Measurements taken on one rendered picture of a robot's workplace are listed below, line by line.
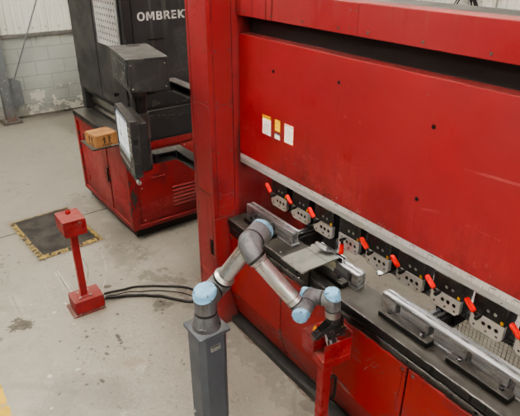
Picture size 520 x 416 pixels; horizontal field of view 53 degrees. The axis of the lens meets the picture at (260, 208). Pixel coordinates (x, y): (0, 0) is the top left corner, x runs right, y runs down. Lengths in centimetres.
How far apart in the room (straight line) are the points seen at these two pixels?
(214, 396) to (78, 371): 117
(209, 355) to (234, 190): 119
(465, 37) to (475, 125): 32
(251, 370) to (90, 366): 108
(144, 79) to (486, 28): 189
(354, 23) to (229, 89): 108
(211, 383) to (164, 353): 96
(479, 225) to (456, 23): 76
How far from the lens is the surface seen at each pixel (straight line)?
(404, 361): 263
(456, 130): 217
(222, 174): 338
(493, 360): 247
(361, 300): 280
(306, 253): 290
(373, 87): 241
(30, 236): 550
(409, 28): 224
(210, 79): 316
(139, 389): 360
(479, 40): 206
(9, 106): 917
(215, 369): 287
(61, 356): 397
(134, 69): 314
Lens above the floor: 252
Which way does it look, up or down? 27 degrees down
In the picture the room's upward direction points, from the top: straight up
